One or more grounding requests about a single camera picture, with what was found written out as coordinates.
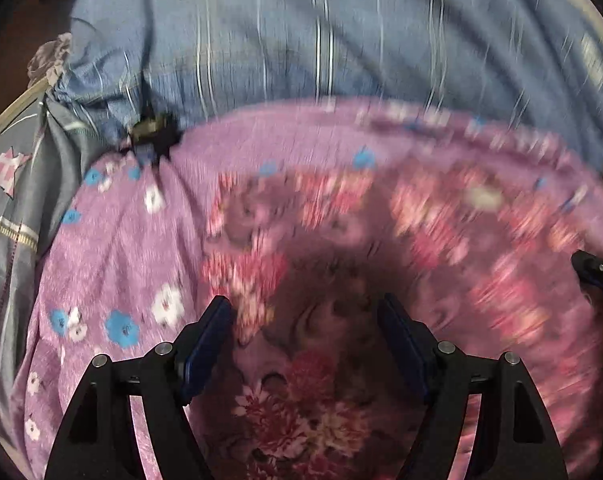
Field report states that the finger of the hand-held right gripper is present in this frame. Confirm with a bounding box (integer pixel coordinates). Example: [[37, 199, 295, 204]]
[[570, 250, 603, 307]]

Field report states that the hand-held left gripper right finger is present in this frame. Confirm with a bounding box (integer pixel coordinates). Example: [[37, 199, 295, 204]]
[[378, 294, 569, 480]]

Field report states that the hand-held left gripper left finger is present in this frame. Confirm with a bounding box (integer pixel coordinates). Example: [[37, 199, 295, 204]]
[[45, 296, 234, 480]]

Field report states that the maroon floral garment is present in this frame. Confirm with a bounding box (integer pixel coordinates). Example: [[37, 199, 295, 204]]
[[201, 162, 599, 480]]

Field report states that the purple flowered blanket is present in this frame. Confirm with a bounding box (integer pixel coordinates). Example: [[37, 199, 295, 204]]
[[11, 99, 603, 480]]

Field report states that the small dark object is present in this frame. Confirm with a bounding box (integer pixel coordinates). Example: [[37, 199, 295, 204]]
[[121, 112, 184, 168]]

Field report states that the grey star-print cloth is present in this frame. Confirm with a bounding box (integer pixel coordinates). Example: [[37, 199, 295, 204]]
[[0, 92, 109, 361]]

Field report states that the blue plaid bedsheet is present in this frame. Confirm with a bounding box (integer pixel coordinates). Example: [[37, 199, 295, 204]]
[[56, 0, 603, 171]]

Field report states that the grey floral cloth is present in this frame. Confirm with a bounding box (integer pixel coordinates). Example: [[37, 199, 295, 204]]
[[27, 32, 74, 88]]

